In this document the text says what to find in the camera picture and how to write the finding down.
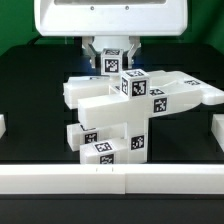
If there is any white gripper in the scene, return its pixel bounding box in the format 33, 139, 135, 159
34, 0, 188, 69

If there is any white tagged cube nut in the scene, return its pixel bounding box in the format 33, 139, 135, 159
101, 48, 123, 75

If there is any white chair back frame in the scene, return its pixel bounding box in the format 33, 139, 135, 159
63, 69, 224, 129

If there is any white chair seat part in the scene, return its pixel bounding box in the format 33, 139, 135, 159
109, 85, 152, 164

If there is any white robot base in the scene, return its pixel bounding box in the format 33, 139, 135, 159
82, 36, 141, 52

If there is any white part at right edge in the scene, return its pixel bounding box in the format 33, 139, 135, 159
211, 114, 224, 152

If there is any white part at edge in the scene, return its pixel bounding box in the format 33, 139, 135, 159
0, 114, 6, 139
211, 114, 224, 152

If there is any white part at left edge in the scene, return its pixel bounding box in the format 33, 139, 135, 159
0, 114, 6, 139

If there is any white front fence rail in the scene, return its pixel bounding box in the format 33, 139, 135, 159
0, 164, 224, 194

